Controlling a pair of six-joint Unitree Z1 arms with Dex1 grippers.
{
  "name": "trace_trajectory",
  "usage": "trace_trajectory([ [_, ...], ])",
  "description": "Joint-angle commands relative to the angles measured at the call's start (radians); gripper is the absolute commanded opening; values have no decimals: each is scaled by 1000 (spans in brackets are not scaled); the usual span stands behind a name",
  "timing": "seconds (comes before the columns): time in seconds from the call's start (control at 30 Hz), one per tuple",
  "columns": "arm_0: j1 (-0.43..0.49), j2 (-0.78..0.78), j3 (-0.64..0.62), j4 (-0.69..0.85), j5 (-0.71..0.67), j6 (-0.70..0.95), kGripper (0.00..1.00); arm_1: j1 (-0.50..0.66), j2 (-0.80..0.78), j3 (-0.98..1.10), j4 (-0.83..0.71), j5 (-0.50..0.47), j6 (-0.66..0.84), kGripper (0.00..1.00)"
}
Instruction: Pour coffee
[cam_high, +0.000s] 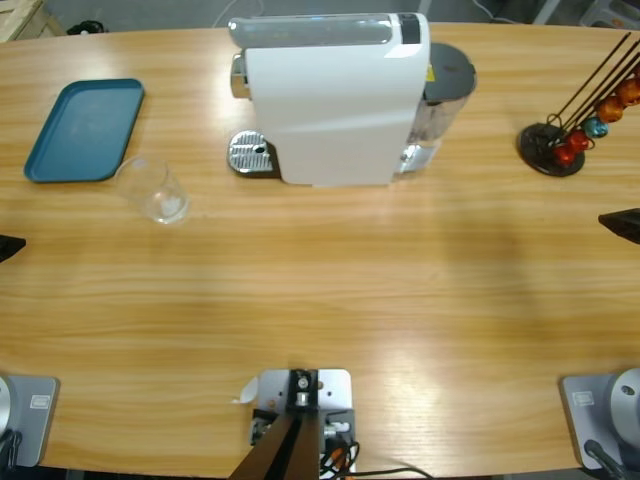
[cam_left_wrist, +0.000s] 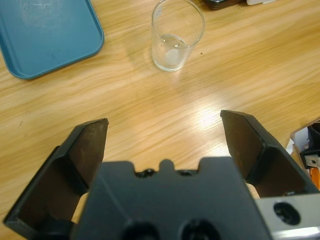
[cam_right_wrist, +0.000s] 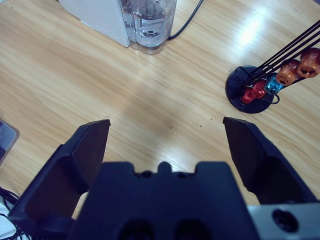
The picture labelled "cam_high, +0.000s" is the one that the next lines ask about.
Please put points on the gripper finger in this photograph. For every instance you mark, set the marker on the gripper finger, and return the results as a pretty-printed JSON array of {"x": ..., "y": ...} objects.
[
  {"x": 625, "y": 225},
  {"x": 10, "y": 247}
]

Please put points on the clear drinking glass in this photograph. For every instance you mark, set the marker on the clear drinking glass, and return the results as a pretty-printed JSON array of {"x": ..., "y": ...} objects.
[{"x": 165, "y": 206}]

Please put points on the white capsule coffee machine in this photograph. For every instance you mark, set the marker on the white capsule coffee machine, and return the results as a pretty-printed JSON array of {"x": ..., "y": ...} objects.
[{"x": 325, "y": 110}]

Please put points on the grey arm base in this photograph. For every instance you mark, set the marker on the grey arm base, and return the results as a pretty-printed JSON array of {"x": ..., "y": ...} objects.
[
  {"x": 35, "y": 420},
  {"x": 590, "y": 420}
]

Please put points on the red coffee capsule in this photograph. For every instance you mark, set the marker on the red coffee capsule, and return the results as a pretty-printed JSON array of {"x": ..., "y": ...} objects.
[
  {"x": 578, "y": 141},
  {"x": 565, "y": 156}
]

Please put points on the teal coffee capsule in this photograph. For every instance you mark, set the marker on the teal coffee capsule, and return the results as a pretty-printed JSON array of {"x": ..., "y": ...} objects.
[{"x": 596, "y": 128}]

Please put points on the orange coffee capsule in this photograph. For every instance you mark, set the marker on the orange coffee capsule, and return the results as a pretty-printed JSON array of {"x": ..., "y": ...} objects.
[
  {"x": 628, "y": 92},
  {"x": 611, "y": 110}
]

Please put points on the black capsule stand thin rods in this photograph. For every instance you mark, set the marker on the black capsule stand thin rods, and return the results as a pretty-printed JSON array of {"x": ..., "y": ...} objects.
[{"x": 537, "y": 145}]

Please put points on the blue plastic tray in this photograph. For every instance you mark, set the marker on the blue plastic tray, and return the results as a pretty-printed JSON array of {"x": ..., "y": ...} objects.
[{"x": 80, "y": 130}]

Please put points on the grey white furniture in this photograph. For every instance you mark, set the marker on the grey white furniture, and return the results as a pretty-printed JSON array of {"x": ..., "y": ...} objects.
[{"x": 600, "y": 12}]

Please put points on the small black object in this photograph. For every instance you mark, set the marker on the small black object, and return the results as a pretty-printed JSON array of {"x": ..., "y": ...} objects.
[{"x": 87, "y": 27}]

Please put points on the clear water tank grey lid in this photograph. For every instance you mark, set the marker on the clear water tank grey lid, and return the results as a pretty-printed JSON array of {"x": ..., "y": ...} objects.
[{"x": 450, "y": 70}]

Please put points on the chrome drip tray black base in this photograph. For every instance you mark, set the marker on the chrome drip tray black base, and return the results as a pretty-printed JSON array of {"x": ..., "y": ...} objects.
[{"x": 247, "y": 150}]

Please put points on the white tape piece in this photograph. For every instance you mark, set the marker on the white tape piece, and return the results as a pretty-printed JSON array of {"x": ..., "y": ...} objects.
[{"x": 248, "y": 392}]

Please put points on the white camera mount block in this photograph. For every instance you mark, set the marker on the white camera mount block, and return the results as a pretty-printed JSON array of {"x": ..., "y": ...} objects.
[{"x": 335, "y": 385}]

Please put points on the dark camera post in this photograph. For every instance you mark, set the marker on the dark camera post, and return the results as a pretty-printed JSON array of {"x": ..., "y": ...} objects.
[{"x": 290, "y": 450}]

